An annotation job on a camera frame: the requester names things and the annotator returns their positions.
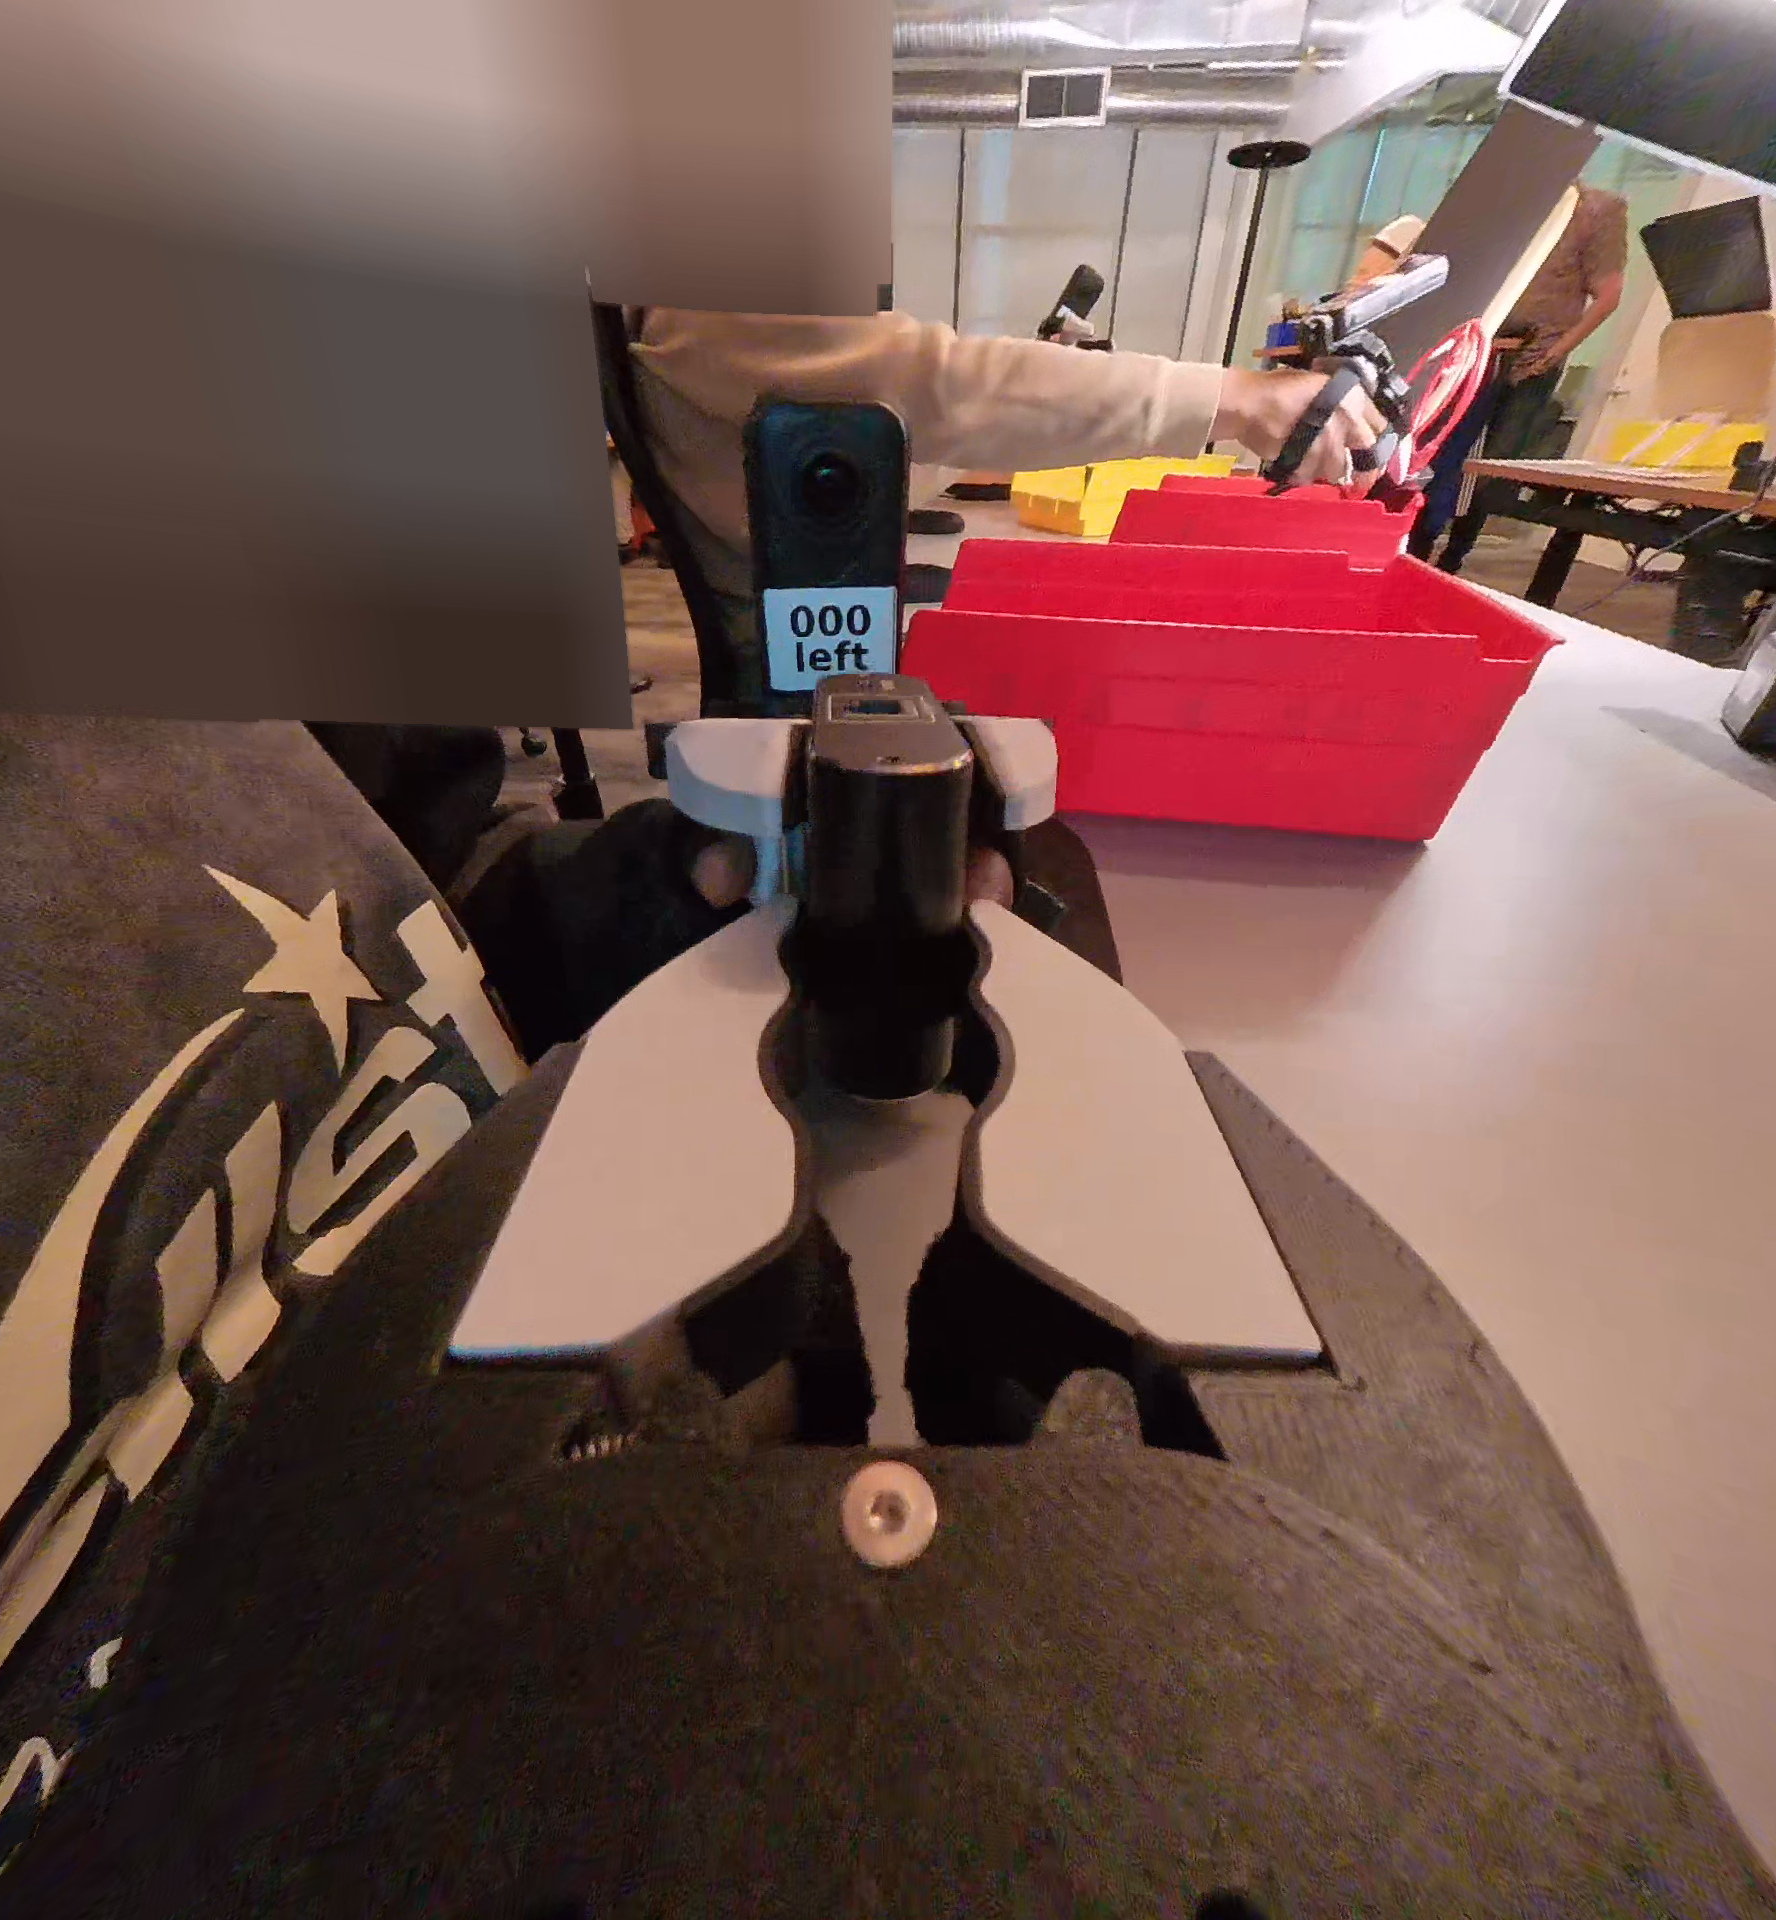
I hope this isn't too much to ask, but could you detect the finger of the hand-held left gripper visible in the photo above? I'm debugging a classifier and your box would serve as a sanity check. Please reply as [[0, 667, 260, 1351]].
[[663, 715, 812, 904], [963, 715, 1059, 836]]

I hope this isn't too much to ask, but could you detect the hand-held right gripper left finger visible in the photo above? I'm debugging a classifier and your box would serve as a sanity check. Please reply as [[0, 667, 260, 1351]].
[[446, 897, 817, 1361]]

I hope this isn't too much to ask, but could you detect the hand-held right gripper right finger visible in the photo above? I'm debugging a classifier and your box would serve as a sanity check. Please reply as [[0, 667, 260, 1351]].
[[960, 900, 1328, 1367]]

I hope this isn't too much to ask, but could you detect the black ethernet port adapter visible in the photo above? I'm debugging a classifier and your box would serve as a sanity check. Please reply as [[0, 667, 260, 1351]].
[[786, 676, 980, 1103]]

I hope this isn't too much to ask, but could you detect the red plastic bin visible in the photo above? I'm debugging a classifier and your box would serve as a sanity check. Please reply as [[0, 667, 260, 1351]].
[[1108, 475, 1430, 575], [900, 537, 1564, 845]]

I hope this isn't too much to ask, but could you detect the person's left forearm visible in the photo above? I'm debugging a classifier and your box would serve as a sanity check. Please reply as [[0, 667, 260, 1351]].
[[443, 794, 769, 1059]]

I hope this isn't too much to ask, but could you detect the yellow plastic bin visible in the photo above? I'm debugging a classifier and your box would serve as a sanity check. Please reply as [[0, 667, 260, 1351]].
[[1597, 417, 1769, 473], [1008, 454, 1238, 539]]

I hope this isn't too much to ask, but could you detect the dark printed shirt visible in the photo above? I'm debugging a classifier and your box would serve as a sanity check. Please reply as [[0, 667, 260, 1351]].
[[0, 717, 535, 1920]]

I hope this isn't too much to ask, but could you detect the black floor lamp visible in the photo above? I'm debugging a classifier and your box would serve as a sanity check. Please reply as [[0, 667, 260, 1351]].
[[1222, 137, 1316, 371]]

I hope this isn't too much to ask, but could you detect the wooden work table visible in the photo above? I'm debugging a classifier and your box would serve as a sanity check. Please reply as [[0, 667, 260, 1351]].
[[1460, 454, 1776, 633]]

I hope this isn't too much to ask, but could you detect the black panel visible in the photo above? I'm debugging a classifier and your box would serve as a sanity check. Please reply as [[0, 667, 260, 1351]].
[[1638, 194, 1776, 322]]

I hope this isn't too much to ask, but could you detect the studio light panel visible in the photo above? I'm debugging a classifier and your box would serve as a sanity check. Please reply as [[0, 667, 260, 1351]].
[[1500, 0, 1776, 207]]

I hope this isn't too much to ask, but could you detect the silver air duct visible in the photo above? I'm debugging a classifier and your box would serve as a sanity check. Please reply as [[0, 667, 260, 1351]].
[[891, 0, 1317, 125]]

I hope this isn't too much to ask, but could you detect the red coiled cable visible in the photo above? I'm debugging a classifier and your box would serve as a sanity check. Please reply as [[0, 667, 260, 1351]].
[[1401, 312, 1502, 485]]

